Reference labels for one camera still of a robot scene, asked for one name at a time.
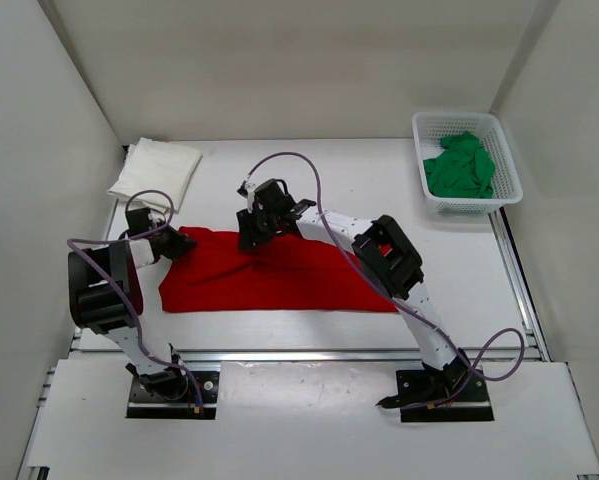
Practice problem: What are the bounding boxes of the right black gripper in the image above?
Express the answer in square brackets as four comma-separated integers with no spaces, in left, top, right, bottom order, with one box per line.
[240,206,282,252]

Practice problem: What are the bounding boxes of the red t shirt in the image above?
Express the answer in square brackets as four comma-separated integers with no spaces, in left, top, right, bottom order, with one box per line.
[159,227,396,313]

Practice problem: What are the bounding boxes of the white t shirt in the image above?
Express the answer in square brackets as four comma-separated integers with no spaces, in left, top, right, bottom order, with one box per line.
[107,137,202,212]

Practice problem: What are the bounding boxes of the green t shirt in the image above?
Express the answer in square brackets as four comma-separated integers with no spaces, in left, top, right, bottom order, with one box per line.
[423,131,496,199]

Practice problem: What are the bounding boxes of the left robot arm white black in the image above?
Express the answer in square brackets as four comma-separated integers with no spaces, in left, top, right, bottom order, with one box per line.
[68,207,197,402]

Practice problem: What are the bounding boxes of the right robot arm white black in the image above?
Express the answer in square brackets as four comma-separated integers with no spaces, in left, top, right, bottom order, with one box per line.
[237,179,485,410]

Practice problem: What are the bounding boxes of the white plastic basket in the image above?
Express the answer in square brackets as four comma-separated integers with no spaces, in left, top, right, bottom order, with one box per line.
[412,112,523,213]

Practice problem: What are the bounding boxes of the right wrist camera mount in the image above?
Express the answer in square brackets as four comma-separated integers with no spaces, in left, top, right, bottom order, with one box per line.
[237,179,257,212]

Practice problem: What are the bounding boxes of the aluminium table rail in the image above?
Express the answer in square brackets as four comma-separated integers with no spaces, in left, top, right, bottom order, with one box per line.
[68,347,542,363]

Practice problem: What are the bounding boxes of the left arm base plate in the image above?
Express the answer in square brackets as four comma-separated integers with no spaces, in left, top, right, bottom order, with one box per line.
[126,363,220,420]

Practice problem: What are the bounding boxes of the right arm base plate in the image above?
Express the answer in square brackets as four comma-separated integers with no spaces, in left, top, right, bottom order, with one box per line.
[376,366,495,423]

